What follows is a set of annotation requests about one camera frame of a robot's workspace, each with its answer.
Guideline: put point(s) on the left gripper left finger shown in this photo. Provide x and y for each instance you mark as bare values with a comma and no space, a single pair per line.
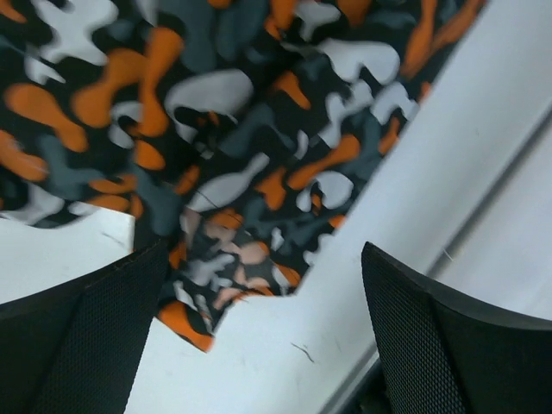
76,347

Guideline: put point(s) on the orange camouflage shorts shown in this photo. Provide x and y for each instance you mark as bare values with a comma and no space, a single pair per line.
241,132

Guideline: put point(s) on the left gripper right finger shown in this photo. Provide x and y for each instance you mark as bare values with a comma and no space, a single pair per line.
442,351

